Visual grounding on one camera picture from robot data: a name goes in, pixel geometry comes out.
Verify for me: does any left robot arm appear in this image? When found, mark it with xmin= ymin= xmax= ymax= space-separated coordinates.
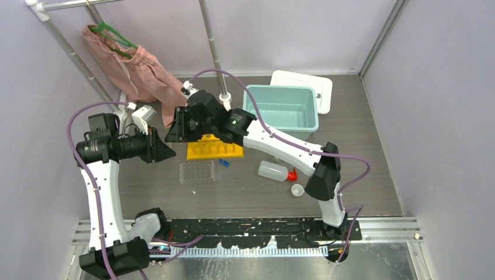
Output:
xmin=75 ymin=113 xmax=176 ymax=279

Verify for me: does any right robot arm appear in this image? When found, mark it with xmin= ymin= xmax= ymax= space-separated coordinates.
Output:
xmin=165 ymin=90 xmax=347 ymax=240

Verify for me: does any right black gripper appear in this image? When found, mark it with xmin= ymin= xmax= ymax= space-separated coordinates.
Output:
xmin=165 ymin=106 xmax=216 ymax=143

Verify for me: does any teal plastic bin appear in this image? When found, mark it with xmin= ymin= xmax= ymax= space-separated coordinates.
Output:
xmin=243 ymin=85 xmax=319 ymax=141

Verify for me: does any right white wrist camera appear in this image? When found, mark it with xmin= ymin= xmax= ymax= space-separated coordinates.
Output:
xmin=181 ymin=80 xmax=200 ymax=106

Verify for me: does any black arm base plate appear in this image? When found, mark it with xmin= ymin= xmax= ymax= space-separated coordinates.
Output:
xmin=154 ymin=218 xmax=362 ymax=249

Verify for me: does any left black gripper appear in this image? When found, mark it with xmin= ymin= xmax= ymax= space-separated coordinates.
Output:
xmin=118 ymin=124 xmax=175 ymax=163

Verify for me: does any yellow test tube rack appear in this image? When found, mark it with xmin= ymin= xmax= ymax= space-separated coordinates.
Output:
xmin=186 ymin=134 xmax=244 ymax=160

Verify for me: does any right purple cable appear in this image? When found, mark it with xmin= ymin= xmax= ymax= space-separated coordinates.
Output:
xmin=187 ymin=68 xmax=371 ymax=266

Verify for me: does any pink cloth garment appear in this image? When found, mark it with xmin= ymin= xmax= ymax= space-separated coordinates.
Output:
xmin=82 ymin=26 xmax=186 ymax=128

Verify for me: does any metal clothes rack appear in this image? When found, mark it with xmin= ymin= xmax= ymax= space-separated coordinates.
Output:
xmin=25 ymin=0 xmax=235 ymax=132

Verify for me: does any small white cup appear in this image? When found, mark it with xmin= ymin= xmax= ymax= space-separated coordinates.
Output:
xmin=291 ymin=184 xmax=305 ymax=197

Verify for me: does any clear well plate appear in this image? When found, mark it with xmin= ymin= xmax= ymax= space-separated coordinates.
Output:
xmin=179 ymin=160 xmax=215 ymax=184

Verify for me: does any white squeeze bottle red cap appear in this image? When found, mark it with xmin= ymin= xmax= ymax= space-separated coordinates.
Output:
xmin=257 ymin=160 xmax=298 ymax=181

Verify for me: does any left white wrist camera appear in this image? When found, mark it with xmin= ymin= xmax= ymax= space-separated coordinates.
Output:
xmin=126 ymin=103 xmax=156 ymax=135

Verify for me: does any white bin lid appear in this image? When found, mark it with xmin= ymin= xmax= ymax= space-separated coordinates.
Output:
xmin=269 ymin=70 xmax=333 ymax=115

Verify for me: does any green clothes hanger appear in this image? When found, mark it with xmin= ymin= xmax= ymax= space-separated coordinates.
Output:
xmin=87 ymin=22 xmax=138 ymax=60

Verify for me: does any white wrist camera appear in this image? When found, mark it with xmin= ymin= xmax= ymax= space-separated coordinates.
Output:
xmin=181 ymin=80 xmax=200 ymax=106
xmin=126 ymin=103 xmax=156 ymax=135

